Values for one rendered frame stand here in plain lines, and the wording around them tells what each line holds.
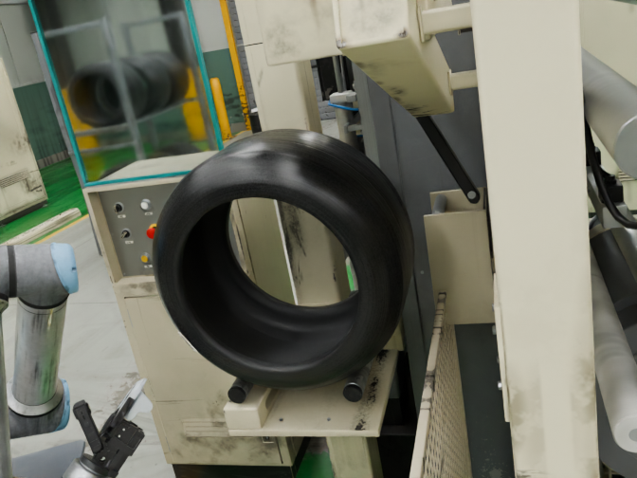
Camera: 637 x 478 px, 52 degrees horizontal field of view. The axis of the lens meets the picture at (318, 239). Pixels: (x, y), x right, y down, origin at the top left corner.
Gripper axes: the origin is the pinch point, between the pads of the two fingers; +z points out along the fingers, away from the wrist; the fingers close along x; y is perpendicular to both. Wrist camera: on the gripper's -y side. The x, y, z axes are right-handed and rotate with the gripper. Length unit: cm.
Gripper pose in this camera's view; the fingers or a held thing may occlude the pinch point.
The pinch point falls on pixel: (139, 381)
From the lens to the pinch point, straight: 154.5
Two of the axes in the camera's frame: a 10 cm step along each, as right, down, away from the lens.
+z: 5.2, -8.1, 2.6
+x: 3.2, -0.9, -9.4
